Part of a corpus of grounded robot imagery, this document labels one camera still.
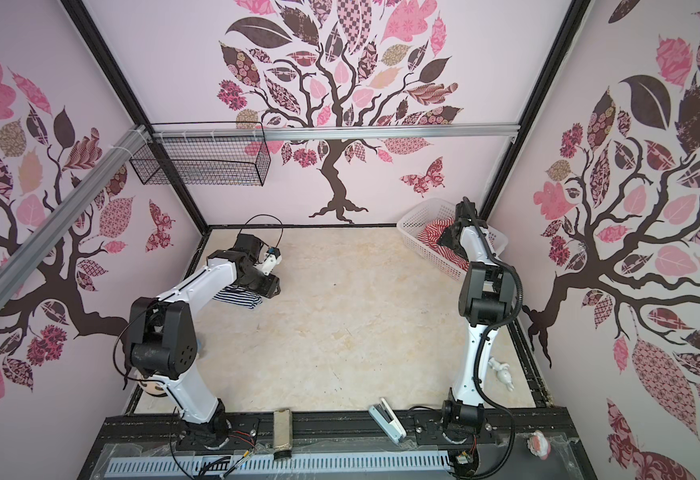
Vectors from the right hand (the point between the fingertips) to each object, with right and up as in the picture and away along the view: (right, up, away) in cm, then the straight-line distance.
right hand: (459, 242), depth 104 cm
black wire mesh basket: (-85, +29, -9) cm, 90 cm away
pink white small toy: (+6, -48, -36) cm, 61 cm away
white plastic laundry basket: (-5, +13, +14) cm, 20 cm away
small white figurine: (+4, -36, -24) cm, 44 cm away
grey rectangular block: (-55, -48, -33) cm, 80 cm away
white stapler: (-29, -46, -29) cm, 62 cm away
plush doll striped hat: (-88, -38, -29) cm, 100 cm away
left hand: (-64, -16, -11) cm, 67 cm away
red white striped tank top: (-8, +3, +9) cm, 12 cm away
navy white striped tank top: (-76, -18, -7) cm, 79 cm away
